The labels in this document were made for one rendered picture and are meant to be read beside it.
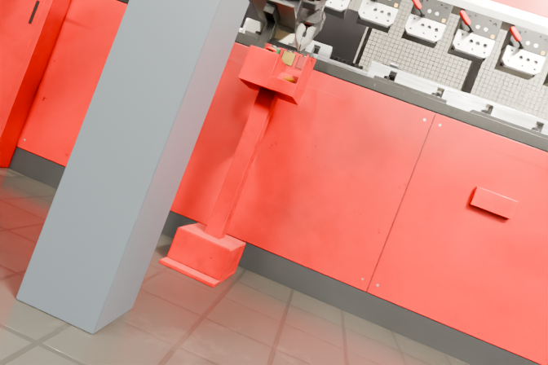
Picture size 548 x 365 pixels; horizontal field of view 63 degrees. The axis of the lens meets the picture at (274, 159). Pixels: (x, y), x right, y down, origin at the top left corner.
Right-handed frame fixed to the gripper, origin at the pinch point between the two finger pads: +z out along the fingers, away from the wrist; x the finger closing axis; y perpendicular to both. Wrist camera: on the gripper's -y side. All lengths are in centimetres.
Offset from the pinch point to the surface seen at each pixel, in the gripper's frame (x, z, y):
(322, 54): -1.8, -5.8, 35.8
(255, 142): 2.4, 36.1, -3.3
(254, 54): 12.5, 7.9, -5.9
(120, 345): -3, 78, -73
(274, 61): 5.1, 8.1, -5.9
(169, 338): -9, 79, -62
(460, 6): -47, -41, 41
